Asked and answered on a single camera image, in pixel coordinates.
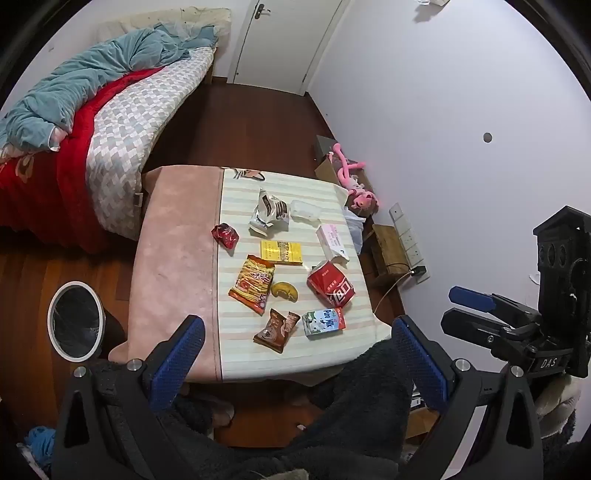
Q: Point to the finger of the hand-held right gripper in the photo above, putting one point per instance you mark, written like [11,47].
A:
[466,323]
[471,297]

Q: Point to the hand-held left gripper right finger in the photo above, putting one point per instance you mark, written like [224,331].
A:
[420,364]

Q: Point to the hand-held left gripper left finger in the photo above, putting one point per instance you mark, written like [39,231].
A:
[178,355]

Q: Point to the brown snack wrapper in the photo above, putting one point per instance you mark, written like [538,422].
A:
[276,330]

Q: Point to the orange snack packet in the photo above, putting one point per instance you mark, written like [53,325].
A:
[253,284]

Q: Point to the blue and white milk carton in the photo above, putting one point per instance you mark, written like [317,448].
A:
[323,323]

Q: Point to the round white trash bin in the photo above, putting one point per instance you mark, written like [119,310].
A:
[74,323]

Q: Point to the red white snack bag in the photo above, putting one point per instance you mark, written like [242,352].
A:
[331,284]

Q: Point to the red candy wrapper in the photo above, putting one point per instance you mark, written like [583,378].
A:
[225,235]

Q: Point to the yellow box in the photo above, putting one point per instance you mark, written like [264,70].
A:
[280,252]

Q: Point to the clear plastic bag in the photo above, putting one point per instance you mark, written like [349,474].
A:
[304,211]

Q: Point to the black charger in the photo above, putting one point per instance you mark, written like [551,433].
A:
[419,272]

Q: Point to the small brown cardboard box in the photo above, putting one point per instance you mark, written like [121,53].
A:
[422,424]

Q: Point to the beige slipper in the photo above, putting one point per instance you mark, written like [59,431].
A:
[222,413]

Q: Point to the white power strip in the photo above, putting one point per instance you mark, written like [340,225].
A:
[406,233]

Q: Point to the wooden crate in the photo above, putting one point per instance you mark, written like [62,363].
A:
[388,249]

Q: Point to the pink table blanket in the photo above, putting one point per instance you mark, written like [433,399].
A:
[178,258]

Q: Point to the striped table cloth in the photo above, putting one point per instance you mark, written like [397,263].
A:
[295,364]

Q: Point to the white plastic bag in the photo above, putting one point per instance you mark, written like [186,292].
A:
[355,228]

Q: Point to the pink and white tissue box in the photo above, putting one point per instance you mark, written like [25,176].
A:
[331,241]

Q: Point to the pink plush toy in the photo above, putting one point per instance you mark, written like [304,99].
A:
[358,191]

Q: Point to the blue cloth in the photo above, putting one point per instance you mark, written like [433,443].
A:
[41,443]

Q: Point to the grey box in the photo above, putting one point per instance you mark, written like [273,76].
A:
[325,146]

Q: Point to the red blanket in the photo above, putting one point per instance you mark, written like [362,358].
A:
[51,184]

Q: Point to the checkered bed sheet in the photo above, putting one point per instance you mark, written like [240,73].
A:
[134,120]

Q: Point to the teal duvet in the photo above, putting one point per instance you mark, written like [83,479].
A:
[106,60]

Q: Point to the white door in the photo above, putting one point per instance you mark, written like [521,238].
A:
[286,41]

